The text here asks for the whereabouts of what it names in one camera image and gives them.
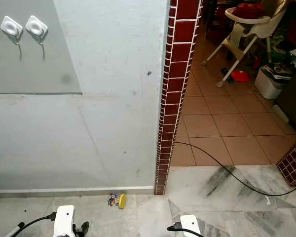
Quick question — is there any small yellow disc object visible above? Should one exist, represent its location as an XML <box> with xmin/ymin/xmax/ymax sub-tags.
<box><xmin>108</xmin><ymin>193</ymin><xmax>127</xmax><ymax>209</ymax></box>

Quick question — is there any grey rod with black tip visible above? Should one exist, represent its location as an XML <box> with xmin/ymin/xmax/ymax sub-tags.
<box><xmin>4</xmin><ymin>222</ymin><xmax>26</xmax><ymax>237</ymax></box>

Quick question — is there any red tiled pillar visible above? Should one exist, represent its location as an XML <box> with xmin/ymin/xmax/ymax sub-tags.
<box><xmin>154</xmin><ymin>0</ymin><xmax>204</xmax><ymax>195</ymax></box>

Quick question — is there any black sandal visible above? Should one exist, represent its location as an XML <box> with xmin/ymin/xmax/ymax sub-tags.
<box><xmin>220</xmin><ymin>68</ymin><xmax>234</xmax><ymax>82</ymax></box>

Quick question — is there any red plastic bowl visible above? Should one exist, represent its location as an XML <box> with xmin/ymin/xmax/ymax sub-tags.
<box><xmin>230</xmin><ymin>71</ymin><xmax>251</xmax><ymax>83</ymax></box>

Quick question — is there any white storage bin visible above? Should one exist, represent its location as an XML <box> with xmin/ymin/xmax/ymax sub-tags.
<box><xmin>254</xmin><ymin>64</ymin><xmax>294</xmax><ymax>99</ymax></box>

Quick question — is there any beige baby high chair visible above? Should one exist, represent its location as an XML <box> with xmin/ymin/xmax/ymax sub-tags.
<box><xmin>201</xmin><ymin>0</ymin><xmax>289</xmax><ymax>88</ymax></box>

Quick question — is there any red cloth bundle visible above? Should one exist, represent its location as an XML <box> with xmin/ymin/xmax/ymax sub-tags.
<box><xmin>232</xmin><ymin>2</ymin><xmax>266</xmax><ymax>19</ymax></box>

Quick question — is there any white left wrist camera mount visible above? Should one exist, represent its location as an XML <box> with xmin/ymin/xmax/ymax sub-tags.
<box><xmin>53</xmin><ymin>205</ymin><xmax>75</xmax><ymax>237</ymax></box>

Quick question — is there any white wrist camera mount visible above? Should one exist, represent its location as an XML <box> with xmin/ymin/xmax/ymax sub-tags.
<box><xmin>180</xmin><ymin>214</ymin><xmax>202</xmax><ymax>237</ymax></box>
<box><xmin>53</xmin><ymin>205</ymin><xmax>75</xmax><ymax>237</ymax></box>

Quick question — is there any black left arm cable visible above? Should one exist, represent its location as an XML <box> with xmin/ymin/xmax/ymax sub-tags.
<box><xmin>18</xmin><ymin>212</ymin><xmax>59</xmax><ymax>237</ymax></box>

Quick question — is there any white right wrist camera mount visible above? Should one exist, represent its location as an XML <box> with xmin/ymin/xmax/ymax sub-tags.
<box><xmin>180</xmin><ymin>214</ymin><xmax>202</xmax><ymax>237</ymax></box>

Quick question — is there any thin black floor cable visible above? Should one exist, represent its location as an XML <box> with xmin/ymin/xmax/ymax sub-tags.
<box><xmin>174</xmin><ymin>141</ymin><xmax>296</xmax><ymax>197</ymax></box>

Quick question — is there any grey wall board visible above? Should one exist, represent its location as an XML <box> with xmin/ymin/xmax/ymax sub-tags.
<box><xmin>0</xmin><ymin>0</ymin><xmax>82</xmax><ymax>94</ymax></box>

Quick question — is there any white square wall hook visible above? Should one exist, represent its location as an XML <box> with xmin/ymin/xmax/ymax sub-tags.
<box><xmin>25</xmin><ymin>15</ymin><xmax>49</xmax><ymax>45</ymax></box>
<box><xmin>0</xmin><ymin>15</ymin><xmax>24</xmax><ymax>45</ymax></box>

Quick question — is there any low red tiled wall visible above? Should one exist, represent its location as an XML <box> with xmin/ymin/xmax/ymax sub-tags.
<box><xmin>276</xmin><ymin>138</ymin><xmax>296</xmax><ymax>187</ymax></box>

